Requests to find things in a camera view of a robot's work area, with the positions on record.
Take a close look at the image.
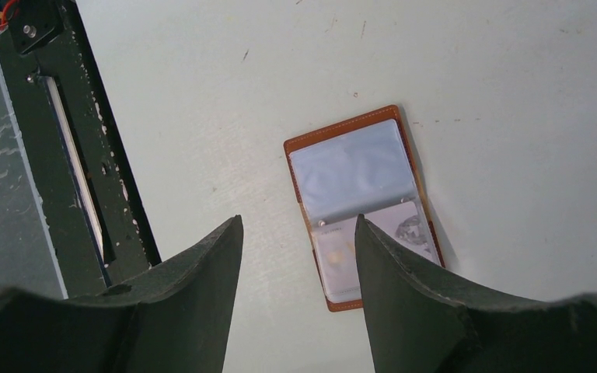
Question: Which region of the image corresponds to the brown leather card holder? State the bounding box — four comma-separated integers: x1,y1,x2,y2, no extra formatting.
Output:
284,105,445,312

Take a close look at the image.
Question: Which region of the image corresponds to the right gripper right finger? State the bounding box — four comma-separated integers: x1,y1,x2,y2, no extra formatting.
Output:
355,216,597,372

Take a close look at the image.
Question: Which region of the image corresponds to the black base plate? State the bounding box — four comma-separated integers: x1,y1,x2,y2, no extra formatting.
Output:
0,1,161,297

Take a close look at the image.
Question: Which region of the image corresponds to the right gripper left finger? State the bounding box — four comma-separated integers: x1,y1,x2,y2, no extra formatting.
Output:
0,215,243,372

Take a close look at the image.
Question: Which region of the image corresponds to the grey credit card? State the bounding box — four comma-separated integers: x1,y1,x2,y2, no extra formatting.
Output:
312,200,441,304

